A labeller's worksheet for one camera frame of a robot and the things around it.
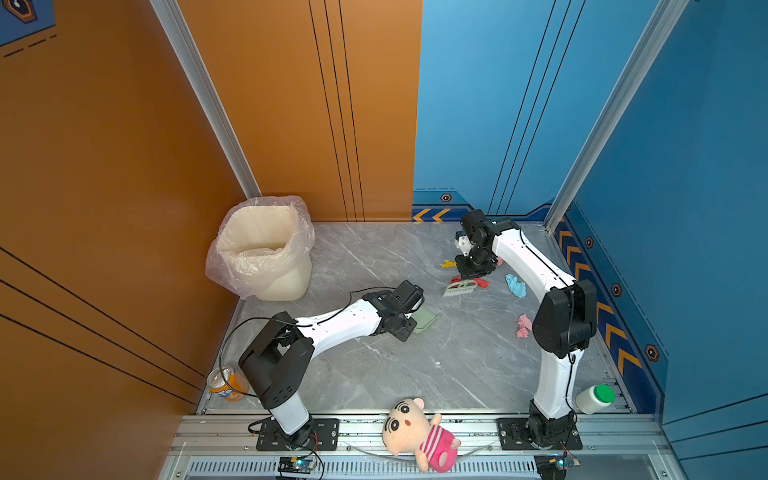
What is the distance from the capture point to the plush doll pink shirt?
666mm

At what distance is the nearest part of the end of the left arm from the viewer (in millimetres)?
632

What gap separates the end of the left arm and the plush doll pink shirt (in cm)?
20
